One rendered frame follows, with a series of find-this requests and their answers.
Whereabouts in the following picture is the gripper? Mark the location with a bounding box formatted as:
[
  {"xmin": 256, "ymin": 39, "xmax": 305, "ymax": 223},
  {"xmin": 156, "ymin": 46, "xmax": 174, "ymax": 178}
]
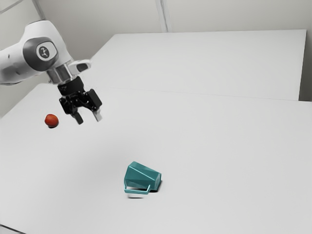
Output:
[{"xmin": 57, "ymin": 76, "xmax": 103, "ymax": 125}]

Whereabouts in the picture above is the teal faceted mug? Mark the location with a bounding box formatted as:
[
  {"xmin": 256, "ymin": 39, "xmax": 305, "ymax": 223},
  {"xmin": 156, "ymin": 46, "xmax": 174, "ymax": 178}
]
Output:
[{"xmin": 123, "ymin": 161, "xmax": 162, "ymax": 195}]

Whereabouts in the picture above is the red apple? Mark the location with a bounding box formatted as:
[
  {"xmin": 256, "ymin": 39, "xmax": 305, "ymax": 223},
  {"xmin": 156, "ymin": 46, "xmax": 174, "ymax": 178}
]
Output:
[{"xmin": 44, "ymin": 114, "xmax": 59, "ymax": 129}]

